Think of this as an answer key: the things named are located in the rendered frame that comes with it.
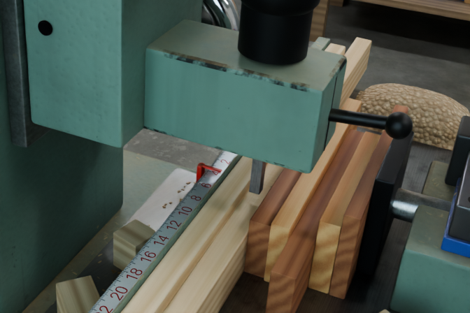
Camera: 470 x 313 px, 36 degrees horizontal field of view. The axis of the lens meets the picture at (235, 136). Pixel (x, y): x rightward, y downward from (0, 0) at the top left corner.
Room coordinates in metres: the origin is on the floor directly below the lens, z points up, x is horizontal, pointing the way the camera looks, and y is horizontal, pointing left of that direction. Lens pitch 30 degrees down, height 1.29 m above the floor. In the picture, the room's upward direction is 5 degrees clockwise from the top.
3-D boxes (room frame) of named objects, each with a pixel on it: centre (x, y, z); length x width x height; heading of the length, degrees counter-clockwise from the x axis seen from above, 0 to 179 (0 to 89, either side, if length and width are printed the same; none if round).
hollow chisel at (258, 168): (0.49, -0.02, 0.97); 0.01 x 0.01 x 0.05; 71
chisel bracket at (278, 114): (0.50, 0.00, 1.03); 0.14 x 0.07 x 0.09; 71
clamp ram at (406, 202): (0.49, -0.16, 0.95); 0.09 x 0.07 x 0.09; 161
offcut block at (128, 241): (0.56, 0.09, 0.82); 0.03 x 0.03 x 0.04; 55
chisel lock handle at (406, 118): (0.47, -0.09, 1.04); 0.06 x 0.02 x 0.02; 71
